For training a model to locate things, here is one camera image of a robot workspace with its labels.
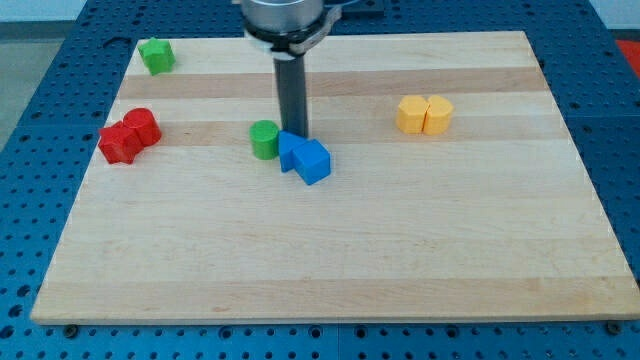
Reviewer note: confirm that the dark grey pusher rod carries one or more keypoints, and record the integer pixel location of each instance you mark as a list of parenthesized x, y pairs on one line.
[(291, 90)]

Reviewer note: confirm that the green cylinder block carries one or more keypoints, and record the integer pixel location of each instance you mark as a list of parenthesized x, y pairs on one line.
[(264, 136)]

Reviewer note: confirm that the blue triangle block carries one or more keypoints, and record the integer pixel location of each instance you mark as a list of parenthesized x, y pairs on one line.
[(287, 143)]

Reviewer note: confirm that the blue cube block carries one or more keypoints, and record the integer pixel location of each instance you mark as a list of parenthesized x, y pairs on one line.
[(312, 161)]

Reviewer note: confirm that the yellow hexagon block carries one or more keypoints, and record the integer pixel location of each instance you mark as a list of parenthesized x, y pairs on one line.
[(411, 113)]

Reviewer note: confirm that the green star block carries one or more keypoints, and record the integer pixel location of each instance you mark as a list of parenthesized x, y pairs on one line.
[(157, 56)]

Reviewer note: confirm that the red cylinder block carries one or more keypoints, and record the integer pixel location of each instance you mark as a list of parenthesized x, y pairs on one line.
[(143, 122)]

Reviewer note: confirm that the yellow heart block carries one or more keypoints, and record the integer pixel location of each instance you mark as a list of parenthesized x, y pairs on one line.
[(438, 115)]

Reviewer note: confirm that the red star block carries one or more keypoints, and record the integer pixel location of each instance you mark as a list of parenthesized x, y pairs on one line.
[(119, 144)]

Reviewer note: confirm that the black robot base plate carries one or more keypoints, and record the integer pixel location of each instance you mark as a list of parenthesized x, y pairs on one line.
[(351, 8)]

